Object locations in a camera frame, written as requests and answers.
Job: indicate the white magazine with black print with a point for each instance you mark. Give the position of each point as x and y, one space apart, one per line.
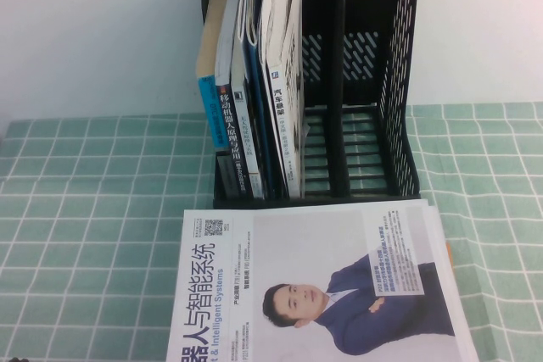
295 61

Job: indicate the black plastic book holder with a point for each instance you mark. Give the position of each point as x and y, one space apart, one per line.
335 82

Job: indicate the cyan spine book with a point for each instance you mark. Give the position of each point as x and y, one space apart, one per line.
212 112

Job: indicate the robot magazine with man cover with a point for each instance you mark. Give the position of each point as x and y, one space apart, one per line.
297 252

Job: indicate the grey-white spine book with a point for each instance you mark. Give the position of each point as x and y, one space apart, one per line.
246 133

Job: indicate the navy spine robotics book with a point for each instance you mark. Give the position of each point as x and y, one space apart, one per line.
231 133

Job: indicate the green checked tablecloth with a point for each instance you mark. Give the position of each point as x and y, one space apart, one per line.
85 209

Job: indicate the orange-edged book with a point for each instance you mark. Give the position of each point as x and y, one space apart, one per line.
449 254

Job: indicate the white spine suspension book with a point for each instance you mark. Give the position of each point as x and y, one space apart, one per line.
284 124

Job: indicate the dark blue book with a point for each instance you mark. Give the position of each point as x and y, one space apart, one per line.
261 124

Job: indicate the tall white magazine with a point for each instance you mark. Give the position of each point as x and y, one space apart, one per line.
269 18

